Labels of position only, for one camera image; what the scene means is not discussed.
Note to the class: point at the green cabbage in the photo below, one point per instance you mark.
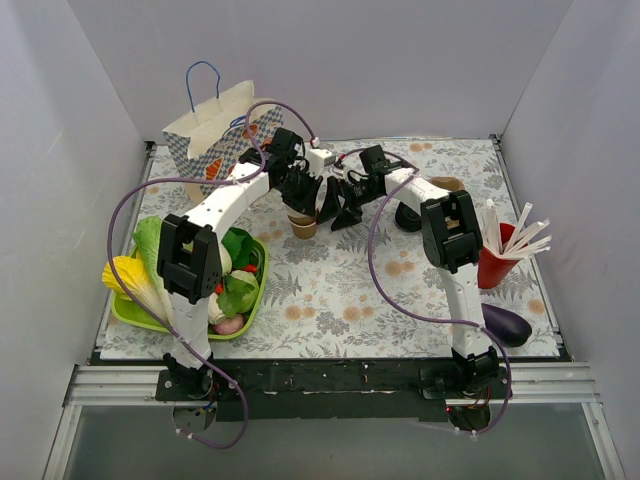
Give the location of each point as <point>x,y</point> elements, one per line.
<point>239,294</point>

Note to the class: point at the green vegetable basket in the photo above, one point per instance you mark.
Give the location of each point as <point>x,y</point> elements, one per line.
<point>130,313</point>

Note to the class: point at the blue checkered paper bag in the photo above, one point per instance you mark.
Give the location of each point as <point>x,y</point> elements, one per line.
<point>207,141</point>

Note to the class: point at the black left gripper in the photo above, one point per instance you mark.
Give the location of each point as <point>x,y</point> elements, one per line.
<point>310,195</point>

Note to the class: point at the green leafy vegetable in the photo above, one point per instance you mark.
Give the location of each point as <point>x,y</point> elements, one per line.
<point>239,245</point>

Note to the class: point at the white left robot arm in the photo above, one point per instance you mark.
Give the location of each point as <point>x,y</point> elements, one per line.
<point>190,260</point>

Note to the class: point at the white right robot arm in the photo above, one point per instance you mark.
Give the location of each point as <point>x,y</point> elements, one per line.
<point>452,243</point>

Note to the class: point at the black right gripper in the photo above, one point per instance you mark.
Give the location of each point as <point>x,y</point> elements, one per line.
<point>351,198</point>

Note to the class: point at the floral table mat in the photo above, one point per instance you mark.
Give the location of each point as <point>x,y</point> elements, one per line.
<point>319,300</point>

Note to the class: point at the brown paper coffee cup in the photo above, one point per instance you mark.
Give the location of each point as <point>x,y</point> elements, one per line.
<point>304,227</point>

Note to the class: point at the brown cardboard cup carrier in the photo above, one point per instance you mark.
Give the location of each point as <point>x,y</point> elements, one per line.
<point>449,183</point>

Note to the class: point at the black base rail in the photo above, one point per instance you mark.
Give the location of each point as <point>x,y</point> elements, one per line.
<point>420,389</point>

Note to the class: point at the yellow corn toy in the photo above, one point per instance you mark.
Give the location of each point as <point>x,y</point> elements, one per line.
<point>129,275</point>

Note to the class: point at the green lettuce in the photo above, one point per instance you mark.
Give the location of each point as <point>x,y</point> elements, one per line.
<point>147,239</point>

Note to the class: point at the purple eggplant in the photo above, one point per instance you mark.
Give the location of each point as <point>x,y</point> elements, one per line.
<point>509,328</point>

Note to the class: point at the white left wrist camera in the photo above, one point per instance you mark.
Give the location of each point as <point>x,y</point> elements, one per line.
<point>318,159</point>

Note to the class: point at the pink onion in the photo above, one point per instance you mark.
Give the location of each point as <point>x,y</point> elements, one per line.
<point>229,326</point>

